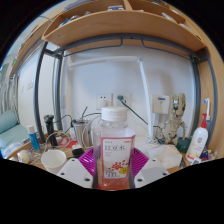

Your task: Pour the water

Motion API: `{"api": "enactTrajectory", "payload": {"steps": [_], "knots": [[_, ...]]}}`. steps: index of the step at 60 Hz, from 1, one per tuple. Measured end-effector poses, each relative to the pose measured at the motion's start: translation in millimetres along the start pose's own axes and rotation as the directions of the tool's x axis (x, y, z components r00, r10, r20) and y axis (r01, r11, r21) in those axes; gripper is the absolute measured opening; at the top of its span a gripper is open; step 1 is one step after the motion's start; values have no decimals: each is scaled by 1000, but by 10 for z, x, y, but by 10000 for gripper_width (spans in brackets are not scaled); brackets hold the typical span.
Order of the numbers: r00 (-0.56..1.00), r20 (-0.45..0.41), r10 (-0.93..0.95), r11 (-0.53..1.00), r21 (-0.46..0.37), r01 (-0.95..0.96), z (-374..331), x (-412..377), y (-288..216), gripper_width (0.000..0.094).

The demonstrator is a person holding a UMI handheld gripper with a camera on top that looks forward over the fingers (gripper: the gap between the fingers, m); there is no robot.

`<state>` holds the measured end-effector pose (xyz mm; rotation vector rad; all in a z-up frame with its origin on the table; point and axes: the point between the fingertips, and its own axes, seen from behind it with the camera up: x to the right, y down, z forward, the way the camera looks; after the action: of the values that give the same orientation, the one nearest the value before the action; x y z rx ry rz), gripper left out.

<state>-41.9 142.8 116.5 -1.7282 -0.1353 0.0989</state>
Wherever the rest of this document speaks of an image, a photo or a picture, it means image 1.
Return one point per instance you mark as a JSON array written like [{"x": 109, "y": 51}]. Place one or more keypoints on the wooden shelf unit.
[{"x": 120, "y": 23}]

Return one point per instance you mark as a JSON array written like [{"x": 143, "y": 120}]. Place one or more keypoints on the white wall socket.
[
  {"x": 103, "y": 101},
  {"x": 126, "y": 100}
]

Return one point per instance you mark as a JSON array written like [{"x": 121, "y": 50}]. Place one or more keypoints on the round cream pouch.
[{"x": 24, "y": 156}]

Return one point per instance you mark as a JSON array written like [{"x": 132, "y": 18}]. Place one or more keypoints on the black electric shaver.
[{"x": 50, "y": 130}]

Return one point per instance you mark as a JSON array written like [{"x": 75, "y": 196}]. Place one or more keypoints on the blue white tube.
[{"x": 33, "y": 140}]

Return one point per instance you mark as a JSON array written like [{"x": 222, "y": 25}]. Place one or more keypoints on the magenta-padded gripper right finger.
[{"x": 151, "y": 170}]

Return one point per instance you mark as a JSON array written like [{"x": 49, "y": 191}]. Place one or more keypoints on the grey metal shelf frame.
[{"x": 38, "y": 93}]

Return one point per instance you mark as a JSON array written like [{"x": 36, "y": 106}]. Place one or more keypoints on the clear drink bottle red liquid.
[{"x": 115, "y": 150}]

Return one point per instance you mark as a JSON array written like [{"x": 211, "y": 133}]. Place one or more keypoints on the white tissue pack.
[{"x": 165, "y": 156}]

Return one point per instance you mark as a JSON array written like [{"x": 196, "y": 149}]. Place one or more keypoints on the white pump bottle red top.
[{"x": 197, "y": 141}]

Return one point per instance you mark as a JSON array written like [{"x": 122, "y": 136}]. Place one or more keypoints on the teal cushion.
[{"x": 11, "y": 128}]

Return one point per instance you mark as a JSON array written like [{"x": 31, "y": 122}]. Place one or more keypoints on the white wall pipe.
[{"x": 145, "y": 93}]

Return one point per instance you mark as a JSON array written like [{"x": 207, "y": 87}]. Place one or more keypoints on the clear spray bottle white head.
[{"x": 207, "y": 108}]

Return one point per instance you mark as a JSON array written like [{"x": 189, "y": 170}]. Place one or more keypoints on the white wall box blue mark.
[{"x": 161, "y": 104}]

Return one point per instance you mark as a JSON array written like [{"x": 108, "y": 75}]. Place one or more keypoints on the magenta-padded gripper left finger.
[{"x": 75, "y": 171}]

